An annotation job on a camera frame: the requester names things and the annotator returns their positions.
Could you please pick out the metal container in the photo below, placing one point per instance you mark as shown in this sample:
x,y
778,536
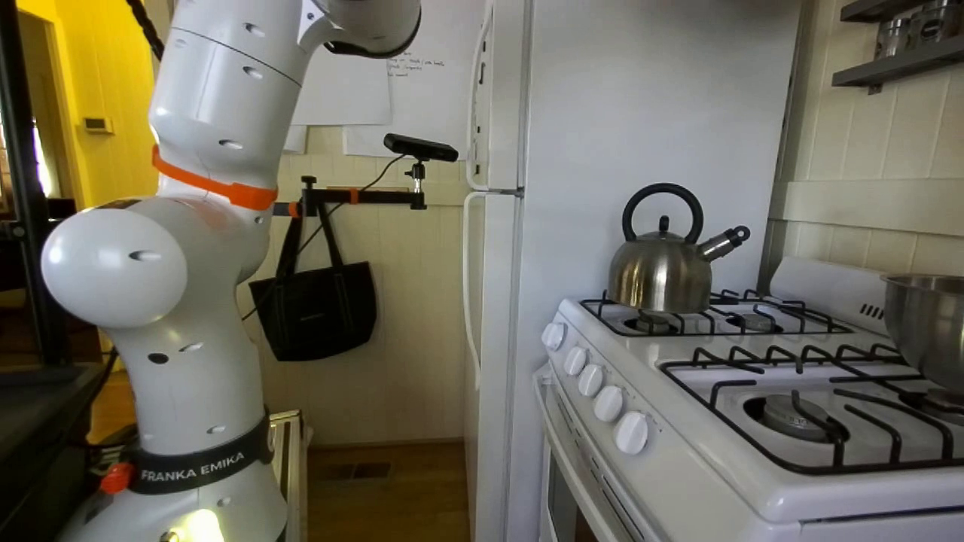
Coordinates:
x,y
919,32

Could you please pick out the silver metal bowl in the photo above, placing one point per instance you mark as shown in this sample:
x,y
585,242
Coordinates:
x,y
930,328

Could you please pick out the white refrigerator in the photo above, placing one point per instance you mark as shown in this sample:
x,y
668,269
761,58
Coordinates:
x,y
604,123

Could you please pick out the black stove grate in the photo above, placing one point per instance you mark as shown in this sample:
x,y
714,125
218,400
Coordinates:
x,y
717,417
723,333

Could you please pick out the black metal shelving unit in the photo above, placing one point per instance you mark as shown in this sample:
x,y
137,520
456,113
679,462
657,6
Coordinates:
x,y
42,440

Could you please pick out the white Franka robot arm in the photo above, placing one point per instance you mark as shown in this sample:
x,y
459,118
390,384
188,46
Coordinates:
x,y
200,102

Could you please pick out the small wall thermostat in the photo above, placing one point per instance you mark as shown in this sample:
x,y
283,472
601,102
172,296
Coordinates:
x,y
98,125

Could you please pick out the dark floor vent grille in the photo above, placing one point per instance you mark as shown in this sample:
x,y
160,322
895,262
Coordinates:
x,y
358,472

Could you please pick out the stainless steel kettle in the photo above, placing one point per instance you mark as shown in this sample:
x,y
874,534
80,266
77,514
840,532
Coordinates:
x,y
657,273

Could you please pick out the black external camera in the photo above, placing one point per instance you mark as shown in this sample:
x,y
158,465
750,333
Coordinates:
x,y
423,146

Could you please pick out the white handwritten wall sheet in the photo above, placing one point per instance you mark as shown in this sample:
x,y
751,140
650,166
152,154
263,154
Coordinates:
x,y
423,93

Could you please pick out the dark wall shelf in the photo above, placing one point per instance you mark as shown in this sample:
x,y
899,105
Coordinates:
x,y
892,67

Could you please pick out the white gas stove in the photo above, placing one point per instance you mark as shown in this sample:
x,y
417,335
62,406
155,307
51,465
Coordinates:
x,y
702,484

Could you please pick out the round gas burner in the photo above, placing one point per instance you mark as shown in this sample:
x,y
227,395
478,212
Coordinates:
x,y
788,417

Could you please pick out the black tote bag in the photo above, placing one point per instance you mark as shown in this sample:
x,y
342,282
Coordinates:
x,y
319,312

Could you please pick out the small orange plastic part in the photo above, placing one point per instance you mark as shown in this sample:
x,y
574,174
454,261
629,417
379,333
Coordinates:
x,y
115,478

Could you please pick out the white stove knob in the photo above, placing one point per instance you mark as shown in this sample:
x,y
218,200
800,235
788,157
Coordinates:
x,y
552,335
611,401
632,431
574,361
591,380

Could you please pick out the white oven door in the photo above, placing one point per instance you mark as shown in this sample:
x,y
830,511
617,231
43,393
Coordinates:
x,y
562,484

